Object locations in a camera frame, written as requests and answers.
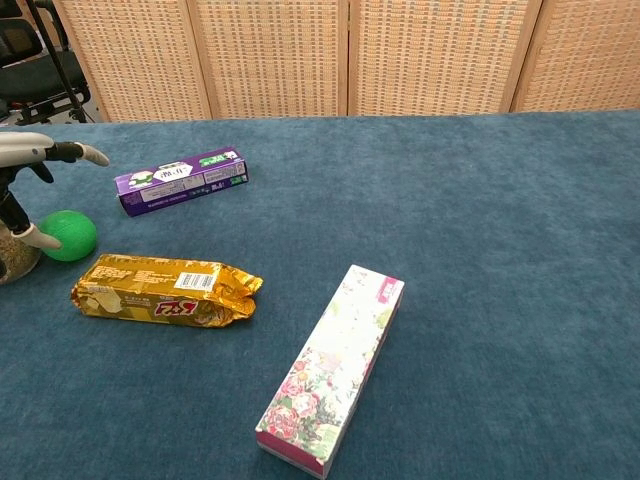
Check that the green ball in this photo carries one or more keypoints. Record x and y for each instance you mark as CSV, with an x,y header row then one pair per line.
x,y
72,237

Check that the gold snack packet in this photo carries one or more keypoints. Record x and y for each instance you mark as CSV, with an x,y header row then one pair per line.
x,y
165,290

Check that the woven wooden folding screen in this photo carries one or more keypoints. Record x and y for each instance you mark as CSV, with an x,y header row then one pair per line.
x,y
400,55

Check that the black office chair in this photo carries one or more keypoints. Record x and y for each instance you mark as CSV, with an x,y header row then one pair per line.
x,y
25,75

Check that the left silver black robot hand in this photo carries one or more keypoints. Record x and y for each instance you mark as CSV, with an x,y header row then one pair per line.
x,y
25,147

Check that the blue table mat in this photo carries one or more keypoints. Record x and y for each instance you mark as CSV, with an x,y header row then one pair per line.
x,y
475,250

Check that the white floral long box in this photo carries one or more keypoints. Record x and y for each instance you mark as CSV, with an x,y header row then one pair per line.
x,y
335,365

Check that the purple toothpaste box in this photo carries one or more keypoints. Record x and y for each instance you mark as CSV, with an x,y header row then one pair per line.
x,y
180,182

